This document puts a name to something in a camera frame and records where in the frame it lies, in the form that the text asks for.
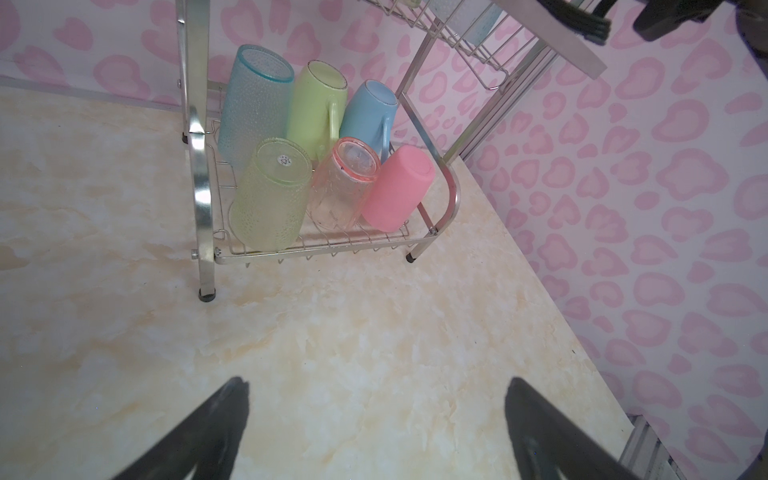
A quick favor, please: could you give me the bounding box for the light green ceramic mug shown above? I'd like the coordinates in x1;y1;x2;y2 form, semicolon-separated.
287;60;348;164

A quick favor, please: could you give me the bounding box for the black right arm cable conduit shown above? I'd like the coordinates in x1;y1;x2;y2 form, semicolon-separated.
536;0;619;47

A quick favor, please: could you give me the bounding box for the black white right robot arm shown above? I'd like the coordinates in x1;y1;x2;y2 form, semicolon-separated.
633;0;767;45

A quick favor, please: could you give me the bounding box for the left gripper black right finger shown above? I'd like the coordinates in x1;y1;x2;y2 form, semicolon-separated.
504;377;636;479

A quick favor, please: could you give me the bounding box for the translucent teal plastic cup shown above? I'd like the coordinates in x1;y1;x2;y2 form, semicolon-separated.
218;45;294;176

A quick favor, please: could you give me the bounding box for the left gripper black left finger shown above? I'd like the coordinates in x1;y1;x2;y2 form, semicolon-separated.
116;376;250;479

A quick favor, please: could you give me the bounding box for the light blue ceramic mug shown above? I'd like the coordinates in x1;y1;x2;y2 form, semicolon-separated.
339;79;399;163

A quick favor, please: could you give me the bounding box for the opaque pink plastic cup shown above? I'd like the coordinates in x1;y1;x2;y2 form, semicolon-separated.
362;145;436;233

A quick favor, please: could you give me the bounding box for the aluminium corner frame post right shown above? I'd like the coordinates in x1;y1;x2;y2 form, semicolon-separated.
457;40;558;161

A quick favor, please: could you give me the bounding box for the translucent pink plastic cup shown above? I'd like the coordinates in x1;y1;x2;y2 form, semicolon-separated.
307;137;381;231

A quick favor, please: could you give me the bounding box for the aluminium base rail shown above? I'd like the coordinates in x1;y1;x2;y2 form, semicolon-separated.
619;414;686;480

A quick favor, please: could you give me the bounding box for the translucent green plastic cup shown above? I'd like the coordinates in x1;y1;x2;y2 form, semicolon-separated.
229;138;313;252

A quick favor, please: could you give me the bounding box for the steel two-tier dish rack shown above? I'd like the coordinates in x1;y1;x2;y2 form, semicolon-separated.
175;0;608;304

